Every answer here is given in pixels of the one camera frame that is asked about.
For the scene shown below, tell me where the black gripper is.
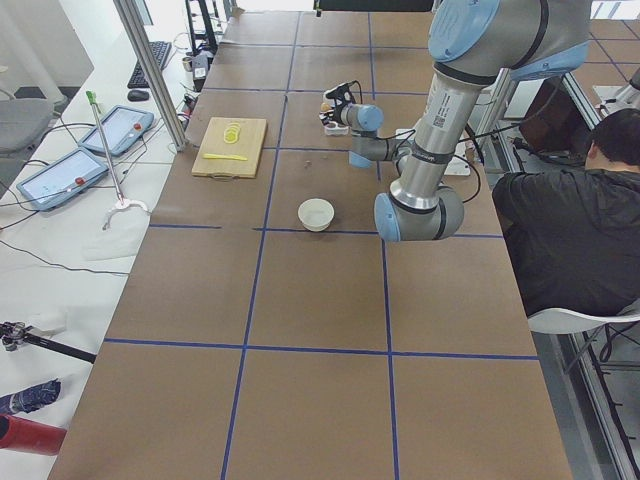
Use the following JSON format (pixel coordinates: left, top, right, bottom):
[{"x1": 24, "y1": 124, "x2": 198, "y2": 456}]
[{"x1": 332, "y1": 92, "x2": 350, "y2": 116}]

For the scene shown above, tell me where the clear plastic egg box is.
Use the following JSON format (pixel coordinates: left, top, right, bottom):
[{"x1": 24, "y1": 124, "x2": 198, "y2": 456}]
[{"x1": 319, "y1": 111, "x2": 350, "y2": 137}]

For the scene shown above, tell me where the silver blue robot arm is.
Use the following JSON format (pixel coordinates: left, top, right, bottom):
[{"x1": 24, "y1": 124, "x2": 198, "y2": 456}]
[{"x1": 320, "y1": 1, "x2": 591, "y2": 242}]

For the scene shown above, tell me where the bamboo cutting board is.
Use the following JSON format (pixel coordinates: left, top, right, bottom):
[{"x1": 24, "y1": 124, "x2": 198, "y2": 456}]
[{"x1": 191, "y1": 117, "x2": 267, "y2": 178}]

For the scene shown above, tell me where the white ceramic bowl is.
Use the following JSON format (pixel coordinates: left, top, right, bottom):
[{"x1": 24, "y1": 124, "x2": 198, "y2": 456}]
[{"x1": 297, "y1": 198, "x2": 335, "y2": 232}]

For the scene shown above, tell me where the yellow plastic knife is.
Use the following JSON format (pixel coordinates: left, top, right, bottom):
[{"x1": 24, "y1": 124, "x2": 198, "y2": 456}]
[{"x1": 200, "y1": 153, "x2": 248, "y2": 162}]

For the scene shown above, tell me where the black keyboard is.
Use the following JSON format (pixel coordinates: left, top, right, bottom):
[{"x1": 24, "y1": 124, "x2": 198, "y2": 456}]
[{"x1": 126, "y1": 40, "x2": 173, "y2": 90}]

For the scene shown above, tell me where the black computer mouse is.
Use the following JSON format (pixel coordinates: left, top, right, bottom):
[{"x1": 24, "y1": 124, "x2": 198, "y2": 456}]
[{"x1": 127, "y1": 89, "x2": 150, "y2": 102}]

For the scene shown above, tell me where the blue teach pendant tablet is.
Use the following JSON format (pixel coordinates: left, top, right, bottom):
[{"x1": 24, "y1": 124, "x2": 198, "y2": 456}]
[
  {"x1": 78, "y1": 105, "x2": 155, "y2": 157},
  {"x1": 17, "y1": 147, "x2": 108, "y2": 211}
]

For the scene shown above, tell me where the metal reacher grabber stick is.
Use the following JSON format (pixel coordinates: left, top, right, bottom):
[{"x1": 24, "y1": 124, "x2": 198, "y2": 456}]
[{"x1": 86, "y1": 90, "x2": 151, "y2": 231}]

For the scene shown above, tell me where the seated person in black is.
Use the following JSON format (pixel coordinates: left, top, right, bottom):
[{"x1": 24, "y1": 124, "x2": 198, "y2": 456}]
[{"x1": 492, "y1": 109, "x2": 639, "y2": 316}]

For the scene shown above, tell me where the white chair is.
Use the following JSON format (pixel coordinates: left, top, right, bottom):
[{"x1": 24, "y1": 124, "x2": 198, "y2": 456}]
[{"x1": 528, "y1": 300, "x2": 639, "y2": 334}]

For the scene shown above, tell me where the folded dark blue umbrella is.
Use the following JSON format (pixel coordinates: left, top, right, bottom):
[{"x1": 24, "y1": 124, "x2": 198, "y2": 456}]
[{"x1": 1, "y1": 379, "x2": 61, "y2": 415}]

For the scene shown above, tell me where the red cylinder bottle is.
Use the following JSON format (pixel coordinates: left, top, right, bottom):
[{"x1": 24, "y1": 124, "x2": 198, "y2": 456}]
[{"x1": 1, "y1": 415, "x2": 67, "y2": 456}]

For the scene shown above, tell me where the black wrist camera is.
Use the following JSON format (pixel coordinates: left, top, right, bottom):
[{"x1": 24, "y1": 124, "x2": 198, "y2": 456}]
[{"x1": 323, "y1": 81, "x2": 356, "y2": 103}]

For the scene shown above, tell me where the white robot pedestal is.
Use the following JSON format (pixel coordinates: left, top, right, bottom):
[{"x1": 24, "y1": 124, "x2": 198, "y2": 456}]
[{"x1": 394, "y1": 128, "x2": 471, "y2": 176}]

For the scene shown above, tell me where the aluminium frame post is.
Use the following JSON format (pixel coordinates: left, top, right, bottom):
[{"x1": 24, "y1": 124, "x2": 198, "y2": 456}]
[{"x1": 113, "y1": 0, "x2": 187, "y2": 152}]

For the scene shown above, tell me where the black tripod handle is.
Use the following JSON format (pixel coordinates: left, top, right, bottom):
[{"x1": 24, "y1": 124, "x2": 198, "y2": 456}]
[{"x1": 1, "y1": 322, "x2": 96, "y2": 364}]

